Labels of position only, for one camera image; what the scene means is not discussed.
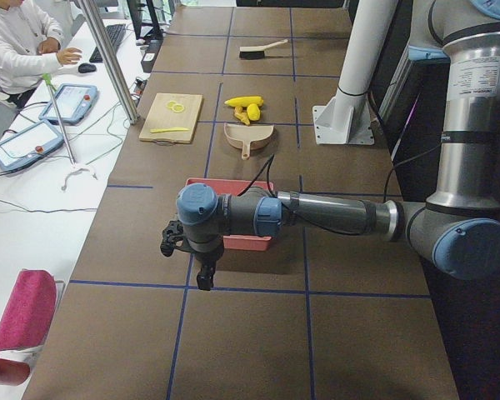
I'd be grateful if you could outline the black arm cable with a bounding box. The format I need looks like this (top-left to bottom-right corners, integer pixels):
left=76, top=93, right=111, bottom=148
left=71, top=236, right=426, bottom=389
left=237, top=153, right=276, bottom=197

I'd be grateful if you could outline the lemon slice near edge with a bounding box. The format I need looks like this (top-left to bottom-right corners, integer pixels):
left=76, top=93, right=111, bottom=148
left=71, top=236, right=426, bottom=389
left=171, top=103, right=185, bottom=113

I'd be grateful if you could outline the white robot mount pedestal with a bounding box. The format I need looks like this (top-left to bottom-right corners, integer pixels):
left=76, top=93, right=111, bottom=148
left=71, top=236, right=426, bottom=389
left=312, top=0, right=398, bottom=145

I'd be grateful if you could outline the magenta cloth chair back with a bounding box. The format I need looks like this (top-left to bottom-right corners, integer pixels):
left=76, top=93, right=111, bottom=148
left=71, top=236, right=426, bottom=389
left=0, top=270, right=58, bottom=353

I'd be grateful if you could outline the brown toy ginger root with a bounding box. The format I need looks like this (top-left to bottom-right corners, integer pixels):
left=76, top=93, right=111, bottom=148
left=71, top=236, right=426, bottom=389
left=233, top=106, right=251, bottom=126

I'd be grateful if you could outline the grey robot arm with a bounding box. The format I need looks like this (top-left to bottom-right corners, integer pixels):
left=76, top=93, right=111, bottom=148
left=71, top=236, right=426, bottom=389
left=160, top=1, right=500, bottom=290

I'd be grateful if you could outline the aluminium frame post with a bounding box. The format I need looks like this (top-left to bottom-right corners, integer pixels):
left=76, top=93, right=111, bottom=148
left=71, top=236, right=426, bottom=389
left=78, top=0, right=139, bottom=125

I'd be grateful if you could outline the lemon slice inner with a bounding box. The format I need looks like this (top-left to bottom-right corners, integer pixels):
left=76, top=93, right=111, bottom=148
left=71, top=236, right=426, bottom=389
left=166, top=101, right=180, bottom=110

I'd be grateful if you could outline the pink plastic bin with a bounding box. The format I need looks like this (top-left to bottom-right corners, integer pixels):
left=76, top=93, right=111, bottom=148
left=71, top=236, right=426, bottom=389
left=186, top=177, right=272, bottom=251

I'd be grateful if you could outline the black power strip box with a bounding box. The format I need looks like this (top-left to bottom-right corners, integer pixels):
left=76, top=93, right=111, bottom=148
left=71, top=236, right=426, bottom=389
left=141, top=40, right=163, bottom=73

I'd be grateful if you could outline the teach pendant near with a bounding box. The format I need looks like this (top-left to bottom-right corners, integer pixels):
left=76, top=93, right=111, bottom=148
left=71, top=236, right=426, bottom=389
left=0, top=121, right=63, bottom=172

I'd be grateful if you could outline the beige plastic dustpan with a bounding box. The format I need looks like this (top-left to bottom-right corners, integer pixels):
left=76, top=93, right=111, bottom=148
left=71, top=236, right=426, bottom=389
left=223, top=123, right=274, bottom=160

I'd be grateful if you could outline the teach pendant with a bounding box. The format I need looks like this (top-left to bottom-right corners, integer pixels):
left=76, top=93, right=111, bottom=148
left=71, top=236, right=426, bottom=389
left=52, top=83, right=98, bottom=125
left=0, top=121, right=63, bottom=172

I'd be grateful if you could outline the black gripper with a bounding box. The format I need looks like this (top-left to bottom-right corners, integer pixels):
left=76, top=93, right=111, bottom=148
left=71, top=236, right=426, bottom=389
left=160, top=220, right=224, bottom=291

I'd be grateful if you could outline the yellow toy corn cob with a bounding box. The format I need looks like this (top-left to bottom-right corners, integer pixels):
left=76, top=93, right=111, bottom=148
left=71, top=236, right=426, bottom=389
left=224, top=96, right=264, bottom=108

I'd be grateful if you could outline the bamboo cutting board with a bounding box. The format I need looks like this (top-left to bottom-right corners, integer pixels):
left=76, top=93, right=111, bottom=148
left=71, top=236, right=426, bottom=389
left=139, top=92, right=203, bottom=144

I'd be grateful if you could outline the beige hand brush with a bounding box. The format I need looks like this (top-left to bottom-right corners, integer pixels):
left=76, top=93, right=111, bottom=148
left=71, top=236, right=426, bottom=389
left=239, top=39, right=288, bottom=60

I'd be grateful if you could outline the thin metal rod stand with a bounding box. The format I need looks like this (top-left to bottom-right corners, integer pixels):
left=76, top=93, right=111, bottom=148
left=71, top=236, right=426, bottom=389
left=42, top=73, right=98, bottom=191

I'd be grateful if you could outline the seated person white shirt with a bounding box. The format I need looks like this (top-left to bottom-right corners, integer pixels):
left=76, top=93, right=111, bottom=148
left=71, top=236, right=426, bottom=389
left=0, top=1, right=82, bottom=108

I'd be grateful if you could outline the yellow plastic knife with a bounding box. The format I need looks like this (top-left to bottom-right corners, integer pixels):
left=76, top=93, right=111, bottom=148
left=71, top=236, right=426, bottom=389
left=149, top=127, right=189, bottom=134

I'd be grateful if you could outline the black keyboard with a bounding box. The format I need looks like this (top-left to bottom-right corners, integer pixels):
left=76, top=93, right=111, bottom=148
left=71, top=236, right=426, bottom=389
left=89, top=23, right=127, bottom=63

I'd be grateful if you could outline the teach pendant far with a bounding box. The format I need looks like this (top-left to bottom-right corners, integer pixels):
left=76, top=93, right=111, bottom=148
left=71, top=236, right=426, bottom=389
left=52, top=83, right=98, bottom=125

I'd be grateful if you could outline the black computer mouse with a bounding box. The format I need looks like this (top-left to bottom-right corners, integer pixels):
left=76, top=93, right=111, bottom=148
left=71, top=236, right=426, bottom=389
left=77, top=62, right=97, bottom=74

